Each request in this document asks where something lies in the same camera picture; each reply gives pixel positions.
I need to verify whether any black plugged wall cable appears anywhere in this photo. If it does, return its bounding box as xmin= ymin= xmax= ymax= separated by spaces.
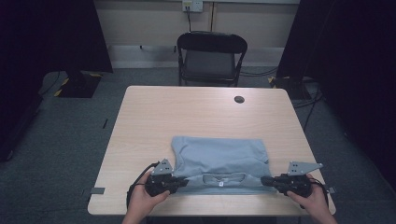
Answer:
xmin=185 ymin=5 xmax=192 ymax=33

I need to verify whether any person's right hand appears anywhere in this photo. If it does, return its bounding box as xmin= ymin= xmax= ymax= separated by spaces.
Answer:
xmin=286 ymin=174 xmax=330 ymax=219

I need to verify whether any black floor cable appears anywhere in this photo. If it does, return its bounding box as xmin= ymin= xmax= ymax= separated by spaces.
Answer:
xmin=239 ymin=66 xmax=279 ymax=77

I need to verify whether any black folding chair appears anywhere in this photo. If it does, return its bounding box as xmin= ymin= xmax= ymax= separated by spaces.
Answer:
xmin=176 ymin=30 xmax=249 ymax=88

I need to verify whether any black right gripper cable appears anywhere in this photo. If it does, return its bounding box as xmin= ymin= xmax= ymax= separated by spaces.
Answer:
xmin=309 ymin=177 xmax=330 ymax=210

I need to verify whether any black curtain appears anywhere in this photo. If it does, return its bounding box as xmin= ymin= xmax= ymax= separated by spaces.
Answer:
xmin=0 ymin=0 xmax=114 ymax=162
xmin=276 ymin=0 xmax=396 ymax=188

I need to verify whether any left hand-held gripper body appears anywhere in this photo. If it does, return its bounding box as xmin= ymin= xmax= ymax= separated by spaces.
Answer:
xmin=144 ymin=159 xmax=176 ymax=198

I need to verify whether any white wall power outlet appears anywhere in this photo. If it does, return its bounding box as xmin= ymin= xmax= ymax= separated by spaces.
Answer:
xmin=181 ymin=0 xmax=204 ymax=13

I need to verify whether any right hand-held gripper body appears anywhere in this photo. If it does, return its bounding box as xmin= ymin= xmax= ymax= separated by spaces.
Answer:
xmin=277 ymin=161 xmax=324 ymax=199

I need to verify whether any grey-blue printed T-shirt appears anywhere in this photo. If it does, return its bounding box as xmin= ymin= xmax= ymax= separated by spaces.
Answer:
xmin=170 ymin=135 xmax=278 ymax=195

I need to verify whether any black striped stand base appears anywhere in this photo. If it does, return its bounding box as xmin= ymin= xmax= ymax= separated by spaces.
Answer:
xmin=54 ymin=70 xmax=104 ymax=99
xmin=268 ymin=76 xmax=312 ymax=101

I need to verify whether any person's left hand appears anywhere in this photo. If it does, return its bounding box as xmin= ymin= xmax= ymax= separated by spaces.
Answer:
xmin=127 ymin=179 xmax=171 ymax=219

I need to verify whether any bundle of black floor cables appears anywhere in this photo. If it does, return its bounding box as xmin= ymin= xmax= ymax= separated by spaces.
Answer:
xmin=292 ymin=81 xmax=325 ymax=132

